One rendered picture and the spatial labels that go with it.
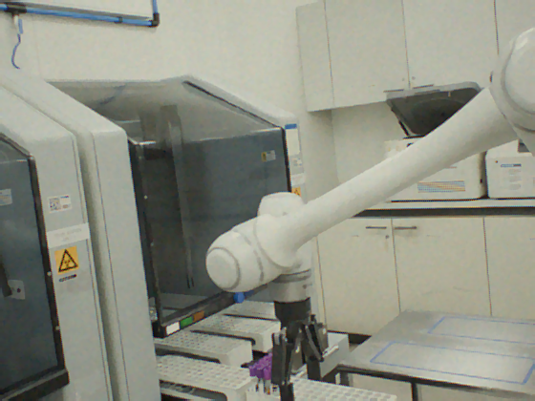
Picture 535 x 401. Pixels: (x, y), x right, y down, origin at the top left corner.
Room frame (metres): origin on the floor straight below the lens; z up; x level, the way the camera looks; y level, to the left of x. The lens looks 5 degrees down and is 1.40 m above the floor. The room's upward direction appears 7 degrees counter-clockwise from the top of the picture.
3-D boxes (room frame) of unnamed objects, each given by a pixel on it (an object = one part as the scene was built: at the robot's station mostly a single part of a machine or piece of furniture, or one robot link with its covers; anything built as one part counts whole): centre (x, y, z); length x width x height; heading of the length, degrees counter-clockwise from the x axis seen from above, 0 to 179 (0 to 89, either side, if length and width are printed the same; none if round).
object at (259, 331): (1.69, 0.07, 0.83); 0.30 x 0.10 x 0.06; 53
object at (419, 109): (3.58, -1.22, 1.22); 0.62 x 0.56 x 0.64; 141
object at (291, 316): (1.19, -0.08, 1.01); 0.08 x 0.07 x 0.09; 143
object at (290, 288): (1.19, -0.08, 1.09); 0.09 x 0.09 x 0.06
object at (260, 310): (1.81, -0.02, 0.83); 0.30 x 0.10 x 0.06; 53
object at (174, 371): (1.36, 0.15, 0.83); 0.30 x 0.10 x 0.06; 53
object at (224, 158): (1.71, 0.23, 1.28); 0.61 x 0.51 x 0.63; 143
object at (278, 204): (1.18, -0.07, 1.20); 0.13 x 0.11 x 0.16; 148
